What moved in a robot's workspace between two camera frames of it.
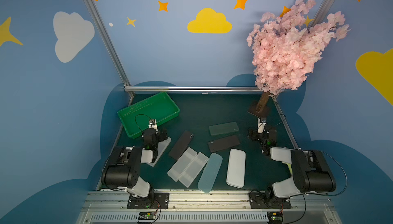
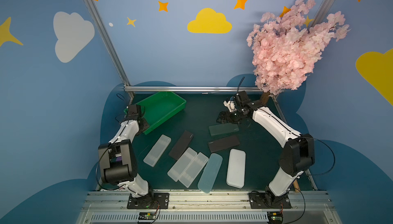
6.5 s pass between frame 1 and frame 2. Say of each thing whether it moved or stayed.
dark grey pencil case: stayed
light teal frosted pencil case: stayed
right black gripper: moved
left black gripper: moved
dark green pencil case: stayed
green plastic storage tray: moved
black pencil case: stayed
